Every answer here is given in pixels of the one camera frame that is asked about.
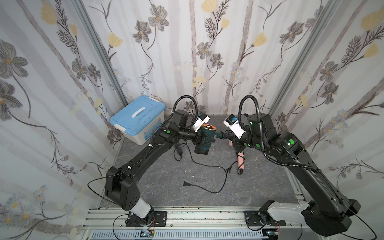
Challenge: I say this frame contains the dark green hair dryer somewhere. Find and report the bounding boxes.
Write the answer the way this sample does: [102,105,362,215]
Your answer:
[194,124,230,155]

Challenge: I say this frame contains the pink hair dryer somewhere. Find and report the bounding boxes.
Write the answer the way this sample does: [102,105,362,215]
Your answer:
[230,141,245,175]

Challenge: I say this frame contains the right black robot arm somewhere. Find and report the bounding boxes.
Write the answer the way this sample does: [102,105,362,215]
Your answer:
[224,95,361,237]

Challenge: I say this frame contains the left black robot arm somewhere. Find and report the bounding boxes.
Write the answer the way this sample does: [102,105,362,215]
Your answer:
[105,108,210,226]

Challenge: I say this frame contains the black hair dryer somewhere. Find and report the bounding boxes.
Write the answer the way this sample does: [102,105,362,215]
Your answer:
[174,142,228,194]

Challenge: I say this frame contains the blue lidded storage box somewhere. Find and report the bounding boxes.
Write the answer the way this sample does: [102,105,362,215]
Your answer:
[110,96,166,146]

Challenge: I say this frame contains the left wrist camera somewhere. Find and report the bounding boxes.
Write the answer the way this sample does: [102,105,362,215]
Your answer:
[192,112,210,132]

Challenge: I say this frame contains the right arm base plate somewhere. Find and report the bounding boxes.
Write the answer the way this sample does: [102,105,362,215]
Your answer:
[244,211,287,227]

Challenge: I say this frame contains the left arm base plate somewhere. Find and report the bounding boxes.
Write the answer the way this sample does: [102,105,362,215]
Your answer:
[125,211,168,228]

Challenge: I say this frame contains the aluminium mounting rail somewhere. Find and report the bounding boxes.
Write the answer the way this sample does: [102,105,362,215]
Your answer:
[78,207,323,240]

